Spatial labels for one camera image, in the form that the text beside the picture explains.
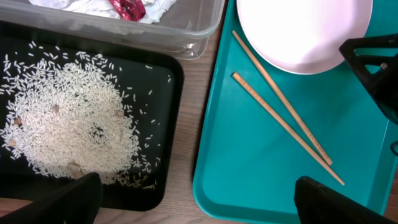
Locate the large pink plate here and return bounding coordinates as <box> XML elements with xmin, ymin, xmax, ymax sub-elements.
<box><xmin>236</xmin><ymin>0</ymin><xmax>373</xmax><ymax>75</ymax></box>

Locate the red snack wrapper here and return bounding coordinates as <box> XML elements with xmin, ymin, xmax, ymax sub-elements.
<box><xmin>109</xmin><ymin>0</ymin><xmax>146</xmax><ymax>22</ymax></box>

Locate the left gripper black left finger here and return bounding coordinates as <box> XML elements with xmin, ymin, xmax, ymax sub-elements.
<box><xmin>1</xmin><ymin>172</ymin><xmax>103</xmax><ymax>224</ymax></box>

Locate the spilled rice pile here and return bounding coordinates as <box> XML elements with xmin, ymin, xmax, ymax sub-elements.
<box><xmin>0</xmin><ymin>40</ymin><xmax>172</xmax><ymax>190</ymax></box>

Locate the black tray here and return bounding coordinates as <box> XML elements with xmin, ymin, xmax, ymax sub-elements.
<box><xmin>1</xmin><ymin>22</ymin><xmax>184</xmax><ymax>212</ymax></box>

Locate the wooden chopstick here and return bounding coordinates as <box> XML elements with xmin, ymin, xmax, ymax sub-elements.
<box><xmin>232</xmin><ymin>30</ymin><xmax>333</xmax><ymax>166</ymax></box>
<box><xmin>232</xmin><ymin>73</ymin><xmax>345</xmax><ymax>185</ymax></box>

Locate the clear plastic bin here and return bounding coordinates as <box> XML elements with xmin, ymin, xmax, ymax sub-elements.
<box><xmin>1</xmin><ymin>0</ymin><xmax>225</xmax><ymax>60</ymax></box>

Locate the teal plastic tray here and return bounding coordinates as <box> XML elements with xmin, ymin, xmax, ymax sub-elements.
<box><xmin>193</xmin><ymin>1</ymin><xmax>397</xmax><ymax>223</ymax></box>

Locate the white tissue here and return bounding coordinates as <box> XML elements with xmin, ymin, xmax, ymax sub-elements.
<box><xmin>29</xmin><ymin>0</ymin><xmax>176</xmax><ymax>24</ymax></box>

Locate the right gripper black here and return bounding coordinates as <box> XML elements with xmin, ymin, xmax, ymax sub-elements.
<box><xmin>339</xmin><ymin>34</ymin><xmax>397</xmax><ymax>124</ymax></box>

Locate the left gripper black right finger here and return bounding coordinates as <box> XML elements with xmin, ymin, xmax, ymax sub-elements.
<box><xmin>294</xmin><ymin>176</ymin><xmax>397</xmax><ymax>224</ymax></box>

